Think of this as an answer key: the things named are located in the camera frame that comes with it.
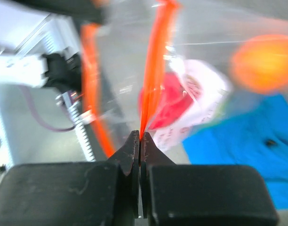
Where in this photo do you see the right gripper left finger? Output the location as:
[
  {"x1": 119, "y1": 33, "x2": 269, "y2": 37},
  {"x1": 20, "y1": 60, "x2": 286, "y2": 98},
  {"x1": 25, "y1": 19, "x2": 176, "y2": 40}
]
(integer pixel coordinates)
[{"x1": 0, "y1": 130, "x2": 140, "y2": 226}]

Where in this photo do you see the red apple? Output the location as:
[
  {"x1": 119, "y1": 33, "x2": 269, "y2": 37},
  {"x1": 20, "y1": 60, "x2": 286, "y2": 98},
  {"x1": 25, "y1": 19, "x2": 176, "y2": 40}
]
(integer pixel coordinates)
[{"x1": 148, "y1": 72, "x2": 194, "y2": 130}]

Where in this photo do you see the clear zip top bag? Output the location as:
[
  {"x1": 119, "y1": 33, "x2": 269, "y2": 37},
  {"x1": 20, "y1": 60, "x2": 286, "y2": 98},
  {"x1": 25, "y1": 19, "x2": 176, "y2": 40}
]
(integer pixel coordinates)
[{"x1": 80, "y1": 0, "x2": 288, "y2": 157}]

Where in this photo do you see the orange fruit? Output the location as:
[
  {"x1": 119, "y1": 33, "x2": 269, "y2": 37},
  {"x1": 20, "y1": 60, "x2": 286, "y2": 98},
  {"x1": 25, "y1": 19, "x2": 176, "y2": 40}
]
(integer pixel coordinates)
[{"x1": 230, "y1": 34, "x2": 288, "y2": 94}]

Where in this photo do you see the blue folded t-shirt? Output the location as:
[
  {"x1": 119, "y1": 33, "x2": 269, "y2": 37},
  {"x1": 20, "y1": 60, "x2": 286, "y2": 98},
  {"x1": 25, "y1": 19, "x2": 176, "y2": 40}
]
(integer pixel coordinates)
[{"x1": 183, "y1": 94, "x2": 288, "y2": 210}]

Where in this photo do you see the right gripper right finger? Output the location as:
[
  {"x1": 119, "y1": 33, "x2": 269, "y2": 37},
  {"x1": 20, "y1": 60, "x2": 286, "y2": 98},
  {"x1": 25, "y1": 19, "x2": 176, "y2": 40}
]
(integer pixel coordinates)
[{"x1": 139, "y1": 133, "x2": 279, "y2": 226}]

